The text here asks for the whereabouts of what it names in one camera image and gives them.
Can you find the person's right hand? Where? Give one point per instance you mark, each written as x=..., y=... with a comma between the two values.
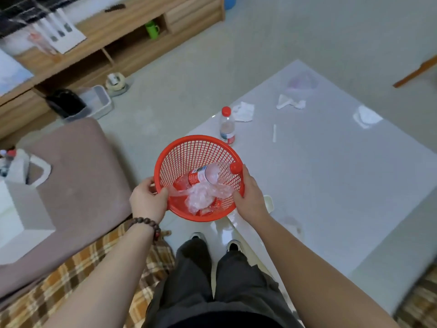
x=251, y=198

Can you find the person's left hand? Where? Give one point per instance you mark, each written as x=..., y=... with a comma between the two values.
x=147, y=201

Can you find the person's left thumb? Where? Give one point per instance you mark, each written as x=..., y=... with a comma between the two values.
x=151, y=183

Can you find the person's right thumb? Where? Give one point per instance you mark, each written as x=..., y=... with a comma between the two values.
x=244, y=174

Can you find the red plastic mesh basket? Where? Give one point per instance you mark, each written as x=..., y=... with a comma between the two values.
x=199, y=177

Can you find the person's right forearm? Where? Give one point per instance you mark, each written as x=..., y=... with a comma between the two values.
x=314, y=276

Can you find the person's left forearm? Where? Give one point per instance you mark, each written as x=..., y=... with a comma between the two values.
x=105, y=280

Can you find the crushed red-capped plastic bottle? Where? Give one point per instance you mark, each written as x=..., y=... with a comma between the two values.
x=208, y=174

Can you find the small white dish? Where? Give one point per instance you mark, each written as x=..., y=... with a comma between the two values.
x=268, y=203

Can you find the crumpled clear plastic bag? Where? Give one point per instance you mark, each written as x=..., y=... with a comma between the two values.
x=205, y=196

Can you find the upright red-capped plastic bottle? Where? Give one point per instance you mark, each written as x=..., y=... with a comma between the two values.
x=227, y=128

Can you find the white paper straw wrapper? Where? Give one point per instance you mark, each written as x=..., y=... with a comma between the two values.
x=274, y=133

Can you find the crumpled white tissue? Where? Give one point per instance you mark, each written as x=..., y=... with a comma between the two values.
x=244, y=111
x=367, y=116
x=290, y=101

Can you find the person's left shoe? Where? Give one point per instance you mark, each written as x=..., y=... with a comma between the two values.
x=198, y=236

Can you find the person's shoe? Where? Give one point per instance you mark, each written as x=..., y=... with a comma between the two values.
x=198, y=236
x=234, y=245

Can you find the person's right shoe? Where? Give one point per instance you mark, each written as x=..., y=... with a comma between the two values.
x=234, y=245

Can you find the brown upholstered stool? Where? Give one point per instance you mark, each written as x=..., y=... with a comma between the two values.
x=68, y=201

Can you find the white plastic tray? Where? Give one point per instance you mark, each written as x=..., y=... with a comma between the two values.
x=95, y=104

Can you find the roll of tape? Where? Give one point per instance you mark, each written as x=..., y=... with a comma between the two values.
x=116, y=82

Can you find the plaid orange blanket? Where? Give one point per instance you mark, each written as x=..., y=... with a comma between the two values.
x=85, y=269

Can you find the black bag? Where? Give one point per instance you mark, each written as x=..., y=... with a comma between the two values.
x=66, y=102

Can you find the dark grey trousers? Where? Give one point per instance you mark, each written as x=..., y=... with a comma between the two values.
x=218, y=290

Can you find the white paper bag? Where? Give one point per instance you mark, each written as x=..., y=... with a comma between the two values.
x=24, y=198

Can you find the wooden tv cabinet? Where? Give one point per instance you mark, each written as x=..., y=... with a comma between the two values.
x=112, y=44

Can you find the green mug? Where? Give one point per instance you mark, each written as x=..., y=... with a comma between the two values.
x=152, y=29

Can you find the blue container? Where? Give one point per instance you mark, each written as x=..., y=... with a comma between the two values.
x=230, y=1

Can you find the white booklet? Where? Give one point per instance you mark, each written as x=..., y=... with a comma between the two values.
x=59, y=30

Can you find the dark remote control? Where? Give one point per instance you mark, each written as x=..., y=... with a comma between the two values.
x=114, y=8

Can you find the wooden stick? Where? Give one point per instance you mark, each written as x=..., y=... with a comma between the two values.
x=414, y=72

